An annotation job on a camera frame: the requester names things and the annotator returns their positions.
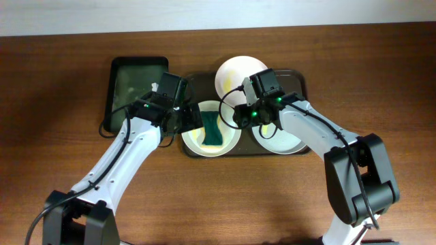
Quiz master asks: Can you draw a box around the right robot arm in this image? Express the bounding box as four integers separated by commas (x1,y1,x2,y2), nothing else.
233,69,400,244

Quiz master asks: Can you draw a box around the brown serving tray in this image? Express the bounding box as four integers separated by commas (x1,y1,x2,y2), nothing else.
187,69,310,157

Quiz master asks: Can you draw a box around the black water tray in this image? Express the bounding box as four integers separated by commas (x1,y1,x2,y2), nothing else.
99,56,169,133

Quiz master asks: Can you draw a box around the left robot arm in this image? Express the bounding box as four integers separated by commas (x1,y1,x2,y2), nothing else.
38,73,203,245

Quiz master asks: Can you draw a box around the light blue plate right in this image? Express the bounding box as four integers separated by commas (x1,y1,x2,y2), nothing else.
251,123,307,154

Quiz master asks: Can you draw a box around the green yellow sponge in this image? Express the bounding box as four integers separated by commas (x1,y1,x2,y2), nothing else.
201,111,223,146

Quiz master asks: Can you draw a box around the white plate top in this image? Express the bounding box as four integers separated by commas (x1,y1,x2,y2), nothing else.
215,56,268,99

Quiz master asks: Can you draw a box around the white plate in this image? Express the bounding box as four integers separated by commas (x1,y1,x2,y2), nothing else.
215,56,268,99
182,100,242,157

